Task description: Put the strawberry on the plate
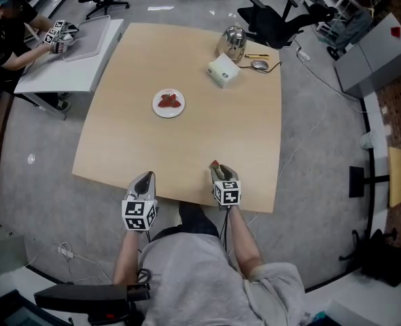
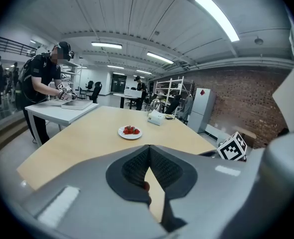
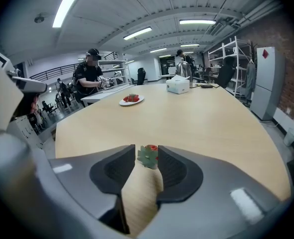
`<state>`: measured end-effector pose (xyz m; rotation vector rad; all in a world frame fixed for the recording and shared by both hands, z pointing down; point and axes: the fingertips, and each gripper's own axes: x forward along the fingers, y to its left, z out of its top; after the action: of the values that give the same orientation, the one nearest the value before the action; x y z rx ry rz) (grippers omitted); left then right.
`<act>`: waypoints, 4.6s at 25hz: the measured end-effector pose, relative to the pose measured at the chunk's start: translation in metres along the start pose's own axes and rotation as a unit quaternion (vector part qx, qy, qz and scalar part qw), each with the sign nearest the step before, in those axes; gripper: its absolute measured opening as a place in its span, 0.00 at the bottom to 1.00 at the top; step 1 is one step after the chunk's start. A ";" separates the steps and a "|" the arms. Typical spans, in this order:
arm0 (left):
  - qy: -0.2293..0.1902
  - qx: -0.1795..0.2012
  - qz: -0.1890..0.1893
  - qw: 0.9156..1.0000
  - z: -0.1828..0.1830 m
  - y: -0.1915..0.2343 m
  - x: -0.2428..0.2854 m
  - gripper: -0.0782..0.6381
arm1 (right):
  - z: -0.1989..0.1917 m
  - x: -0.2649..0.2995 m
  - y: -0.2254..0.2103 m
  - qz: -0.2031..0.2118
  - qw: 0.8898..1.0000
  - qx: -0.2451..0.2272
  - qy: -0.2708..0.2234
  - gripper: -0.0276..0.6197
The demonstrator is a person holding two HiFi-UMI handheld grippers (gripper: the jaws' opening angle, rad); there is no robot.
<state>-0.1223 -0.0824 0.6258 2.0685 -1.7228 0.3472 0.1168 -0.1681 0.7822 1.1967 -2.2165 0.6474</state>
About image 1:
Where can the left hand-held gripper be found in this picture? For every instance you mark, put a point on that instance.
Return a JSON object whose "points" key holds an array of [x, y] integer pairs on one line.
{"points": [[134, 209]]}

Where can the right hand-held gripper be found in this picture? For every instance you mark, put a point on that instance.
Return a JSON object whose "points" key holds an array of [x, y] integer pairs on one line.
{"points": [[229, 192]]}

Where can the red strawberry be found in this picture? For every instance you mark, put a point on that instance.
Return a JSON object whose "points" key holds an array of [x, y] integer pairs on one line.
{"points": [[169, 97], [176, 103], [215, 163], [162, 103]]}

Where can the white round plate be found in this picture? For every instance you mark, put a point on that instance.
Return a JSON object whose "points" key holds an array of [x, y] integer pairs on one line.
{"points": [[168, 112]]}

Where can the person's right forearm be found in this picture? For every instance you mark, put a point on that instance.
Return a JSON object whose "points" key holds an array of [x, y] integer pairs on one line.
{"points": [[244, 243]]}

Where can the person's left forearm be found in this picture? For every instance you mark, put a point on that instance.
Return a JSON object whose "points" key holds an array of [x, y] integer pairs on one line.
{"points": [[127, 256]]}

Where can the person's dark trouser leg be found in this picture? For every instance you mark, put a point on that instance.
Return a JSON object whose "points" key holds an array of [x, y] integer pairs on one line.
{"points": [[197, 219]]}

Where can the white tissue box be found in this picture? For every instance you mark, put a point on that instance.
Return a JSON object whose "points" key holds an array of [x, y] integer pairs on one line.
{"points": [[222, 71]]}

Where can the white power strip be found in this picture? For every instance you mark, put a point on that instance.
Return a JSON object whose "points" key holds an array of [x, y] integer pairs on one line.
{"points": [[65, 251], [303, 54]]}

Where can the person's grey shirt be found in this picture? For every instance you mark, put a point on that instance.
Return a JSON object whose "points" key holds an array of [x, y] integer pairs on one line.
{"points": [[193, 284]]}

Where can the grey computer mouse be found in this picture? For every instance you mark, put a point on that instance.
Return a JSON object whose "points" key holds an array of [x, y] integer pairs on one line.
{"points": [[260, 64]]}

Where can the yellow utility knife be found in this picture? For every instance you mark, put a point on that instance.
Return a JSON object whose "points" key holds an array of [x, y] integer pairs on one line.
{"points": [[256, 56]]}

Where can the black body-worn rig bar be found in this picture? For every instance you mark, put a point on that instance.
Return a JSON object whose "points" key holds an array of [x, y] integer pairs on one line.
{"points": [[85, 295]]}

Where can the shiny steel kettle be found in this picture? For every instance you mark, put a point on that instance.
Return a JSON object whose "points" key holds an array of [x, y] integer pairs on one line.
{"points": [[231, 41]]}

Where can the white table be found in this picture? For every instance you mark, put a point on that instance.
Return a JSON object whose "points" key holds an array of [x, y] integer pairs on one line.
{"points": [[64, 75]]}

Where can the white waste bin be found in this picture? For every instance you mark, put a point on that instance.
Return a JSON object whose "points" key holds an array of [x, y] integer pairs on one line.
{"points": [[368, 139]]}

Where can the grey metal cabinet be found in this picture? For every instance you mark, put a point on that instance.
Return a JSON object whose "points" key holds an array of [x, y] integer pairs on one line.
{"points": [[3, 250], [374, 56]]}

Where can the grey tray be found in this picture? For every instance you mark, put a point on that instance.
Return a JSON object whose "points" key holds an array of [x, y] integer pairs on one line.
{"points": [[90, 37]]}

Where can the yellow side table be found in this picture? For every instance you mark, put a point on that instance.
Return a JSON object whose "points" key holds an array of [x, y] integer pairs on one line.
{"points": [[397, 177]]}

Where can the black bag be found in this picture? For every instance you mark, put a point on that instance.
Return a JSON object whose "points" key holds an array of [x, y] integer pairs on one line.
{"points": [[387, 256]]}

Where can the grey coat on rack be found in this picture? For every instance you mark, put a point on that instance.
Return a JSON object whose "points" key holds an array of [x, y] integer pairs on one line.
{"points": [[351, 32]]}

